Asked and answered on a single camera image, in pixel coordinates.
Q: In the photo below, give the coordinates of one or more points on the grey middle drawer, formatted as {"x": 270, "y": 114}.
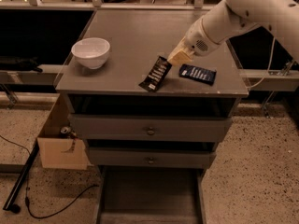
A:
{"x": 150, "y": 158}

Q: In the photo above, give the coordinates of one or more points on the grey top drawer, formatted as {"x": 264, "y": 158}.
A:
{"x": 177, "y": 129}

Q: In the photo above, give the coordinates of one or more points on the white ceramic bowl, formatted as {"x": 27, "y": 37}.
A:
{"x": 91, "y": 52}

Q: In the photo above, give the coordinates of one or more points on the black chocolate rxbar wrapper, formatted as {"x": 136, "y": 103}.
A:
{"x": 156, "y": 75}

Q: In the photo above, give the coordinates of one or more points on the black floor rail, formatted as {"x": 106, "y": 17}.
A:
{"x": 22, "y": 170}

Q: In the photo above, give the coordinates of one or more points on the metal soda can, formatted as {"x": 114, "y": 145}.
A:
{"x": 65, "y": 130}

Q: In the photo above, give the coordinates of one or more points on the black bag on ledge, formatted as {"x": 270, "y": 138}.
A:
{"x": 19, "y": 64}

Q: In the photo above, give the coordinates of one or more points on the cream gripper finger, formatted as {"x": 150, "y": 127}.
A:
{"x": 181, "y": 54}

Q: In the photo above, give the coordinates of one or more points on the blue rxbar wrapper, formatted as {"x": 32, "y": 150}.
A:
{"x": 197, "y": 74}

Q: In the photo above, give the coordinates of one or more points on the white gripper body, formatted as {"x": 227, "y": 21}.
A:
{"x": 196, "y": 41}

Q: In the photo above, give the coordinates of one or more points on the grey open bottom drawer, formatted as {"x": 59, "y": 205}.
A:
{"x": 136, "y": 195}

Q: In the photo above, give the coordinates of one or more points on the cardboard box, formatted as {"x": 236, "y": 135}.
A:
{"x": 58, "y": 151}

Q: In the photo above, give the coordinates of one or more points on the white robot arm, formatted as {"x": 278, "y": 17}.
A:
{"x": 231, "y": 18}

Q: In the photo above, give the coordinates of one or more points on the grey drawer cabinet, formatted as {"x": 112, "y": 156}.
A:
{"x": 138, "y": 38}

